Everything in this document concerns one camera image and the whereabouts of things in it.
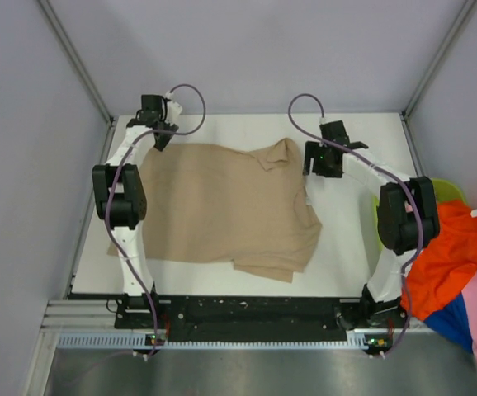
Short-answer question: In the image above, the beige t shirt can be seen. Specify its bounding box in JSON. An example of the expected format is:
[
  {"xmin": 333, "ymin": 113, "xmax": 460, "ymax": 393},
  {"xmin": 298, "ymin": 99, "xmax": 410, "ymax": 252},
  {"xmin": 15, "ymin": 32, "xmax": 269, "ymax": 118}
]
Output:
[{"xmin": 106, "ymin": 138, "xmax": 324, "ymax": 285}]

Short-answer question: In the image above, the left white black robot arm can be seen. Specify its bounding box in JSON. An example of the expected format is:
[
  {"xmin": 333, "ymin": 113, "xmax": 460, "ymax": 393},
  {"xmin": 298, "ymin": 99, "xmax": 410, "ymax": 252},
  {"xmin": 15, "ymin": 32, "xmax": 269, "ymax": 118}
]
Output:
[{"xmin": 92, "ymin": 92, "xmax": 182, "ymax": 328}]

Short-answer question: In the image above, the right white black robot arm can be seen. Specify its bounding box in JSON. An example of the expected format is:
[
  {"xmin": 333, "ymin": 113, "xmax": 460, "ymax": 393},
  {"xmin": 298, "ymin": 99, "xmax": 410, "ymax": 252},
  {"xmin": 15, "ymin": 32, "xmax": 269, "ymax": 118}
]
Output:
[{"xmin": 303, "ymin": 120, "xmax": 440, "ymax": 329}]

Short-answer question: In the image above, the green plastic basket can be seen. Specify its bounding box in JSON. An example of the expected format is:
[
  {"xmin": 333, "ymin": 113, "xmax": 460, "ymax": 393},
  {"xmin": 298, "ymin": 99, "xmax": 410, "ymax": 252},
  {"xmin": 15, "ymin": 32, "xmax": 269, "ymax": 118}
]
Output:
[{"xmin": 373, "ymin": 178, "xmax": 468, "ymax": 252}]

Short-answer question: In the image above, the orange t shirt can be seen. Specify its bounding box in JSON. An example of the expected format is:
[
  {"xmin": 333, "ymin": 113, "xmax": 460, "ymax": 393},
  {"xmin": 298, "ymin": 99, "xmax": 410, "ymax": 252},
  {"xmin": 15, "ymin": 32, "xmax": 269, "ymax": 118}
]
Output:
[{"xmin": 400, "ymin": 200, "xmax": 477, "ymax": 321}]

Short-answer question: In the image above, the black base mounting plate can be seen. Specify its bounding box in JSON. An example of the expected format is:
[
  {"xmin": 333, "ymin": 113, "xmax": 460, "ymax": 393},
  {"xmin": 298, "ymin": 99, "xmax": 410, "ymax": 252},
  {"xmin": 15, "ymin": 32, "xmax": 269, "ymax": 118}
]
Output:
[{"xmin": 115, "ymin": 294, "xmax": 406, "ymax": 343}]

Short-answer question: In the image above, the blue t shirt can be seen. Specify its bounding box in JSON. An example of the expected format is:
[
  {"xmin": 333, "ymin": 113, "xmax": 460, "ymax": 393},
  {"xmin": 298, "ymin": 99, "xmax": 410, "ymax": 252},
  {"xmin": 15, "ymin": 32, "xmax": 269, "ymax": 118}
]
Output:
[{"xmin": 424, "ymin": 294, "xmax": 473, "ymax": 354}]

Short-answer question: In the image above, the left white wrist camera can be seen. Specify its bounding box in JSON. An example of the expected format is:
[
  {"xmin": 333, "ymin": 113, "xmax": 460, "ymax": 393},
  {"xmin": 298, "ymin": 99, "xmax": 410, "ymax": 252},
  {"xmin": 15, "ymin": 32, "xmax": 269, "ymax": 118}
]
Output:
[{"xmin": 164, "ymin": 91, "xmax": 182, "ymax": 125}]

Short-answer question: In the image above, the left aluminium frame post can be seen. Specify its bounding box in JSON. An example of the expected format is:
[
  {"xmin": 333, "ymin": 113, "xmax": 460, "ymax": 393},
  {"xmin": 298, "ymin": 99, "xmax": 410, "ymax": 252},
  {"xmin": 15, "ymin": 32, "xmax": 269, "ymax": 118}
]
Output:
[{"xmin": 35, "ymin": 0, "xmax": 114, "ymax": 125}]

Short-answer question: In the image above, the aluminium frame post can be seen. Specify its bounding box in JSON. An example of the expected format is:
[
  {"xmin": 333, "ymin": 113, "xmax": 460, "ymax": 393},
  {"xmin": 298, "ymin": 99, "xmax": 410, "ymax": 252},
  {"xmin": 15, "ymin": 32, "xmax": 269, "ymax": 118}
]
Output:
[
  {"xmin": 401, "ymin": 0, "xmax": 477, "ymax": 122},
  {"xmin": 35, "ymin": 0, "xmax": 114, "ymax": 125}
]

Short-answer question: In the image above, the grey slotted cable duct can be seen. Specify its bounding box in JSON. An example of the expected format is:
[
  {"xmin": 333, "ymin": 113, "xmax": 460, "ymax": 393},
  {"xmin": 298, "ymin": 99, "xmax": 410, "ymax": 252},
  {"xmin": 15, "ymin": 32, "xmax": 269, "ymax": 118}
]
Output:
[{"xmin": 57, "ymin": 332, "xmax": 389, "ymax": 351}]

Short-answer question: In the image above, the right aluminium frame post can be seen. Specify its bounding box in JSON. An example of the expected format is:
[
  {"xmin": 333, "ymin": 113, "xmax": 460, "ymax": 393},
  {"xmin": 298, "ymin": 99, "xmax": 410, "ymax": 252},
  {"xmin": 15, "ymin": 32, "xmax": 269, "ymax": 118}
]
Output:
[{"xmin": 401, "ymin": 0, "xmax": 477, "ymax": 122}]

